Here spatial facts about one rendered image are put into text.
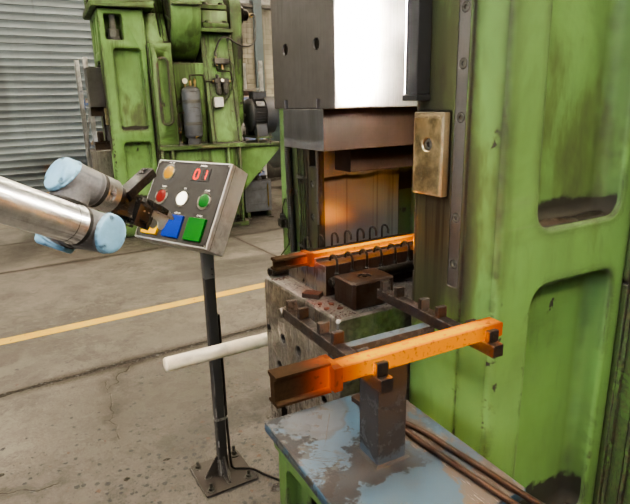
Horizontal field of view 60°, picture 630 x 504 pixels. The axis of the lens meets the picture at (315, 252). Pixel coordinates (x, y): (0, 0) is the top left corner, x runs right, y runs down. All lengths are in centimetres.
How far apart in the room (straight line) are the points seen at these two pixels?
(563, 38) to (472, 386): 73
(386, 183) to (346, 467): 96
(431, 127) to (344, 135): 24
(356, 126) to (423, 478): 77
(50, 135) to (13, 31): 145
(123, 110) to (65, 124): 310
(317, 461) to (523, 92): 76
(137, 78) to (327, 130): 498
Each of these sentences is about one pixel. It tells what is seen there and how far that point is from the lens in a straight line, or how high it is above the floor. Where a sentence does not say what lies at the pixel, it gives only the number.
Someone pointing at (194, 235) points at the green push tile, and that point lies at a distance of 171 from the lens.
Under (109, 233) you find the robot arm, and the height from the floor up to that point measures 111.
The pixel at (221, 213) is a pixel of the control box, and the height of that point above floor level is 106.
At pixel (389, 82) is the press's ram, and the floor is 142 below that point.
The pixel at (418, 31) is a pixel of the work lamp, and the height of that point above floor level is 151.
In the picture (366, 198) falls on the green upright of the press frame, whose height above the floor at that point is 109.
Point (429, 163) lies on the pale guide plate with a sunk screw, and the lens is 117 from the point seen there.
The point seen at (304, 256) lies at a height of 101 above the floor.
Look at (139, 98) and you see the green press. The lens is 616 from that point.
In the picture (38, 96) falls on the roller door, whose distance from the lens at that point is 911.
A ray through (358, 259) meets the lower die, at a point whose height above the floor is 99.
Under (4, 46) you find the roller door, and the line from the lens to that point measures 912.
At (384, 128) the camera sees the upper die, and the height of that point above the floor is 131.
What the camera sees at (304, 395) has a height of 101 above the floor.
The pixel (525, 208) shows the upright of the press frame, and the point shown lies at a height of 118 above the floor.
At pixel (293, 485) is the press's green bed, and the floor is 26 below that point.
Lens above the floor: 138
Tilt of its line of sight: 16 degrees down
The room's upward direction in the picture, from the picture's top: 1 degrees counter-clockwise
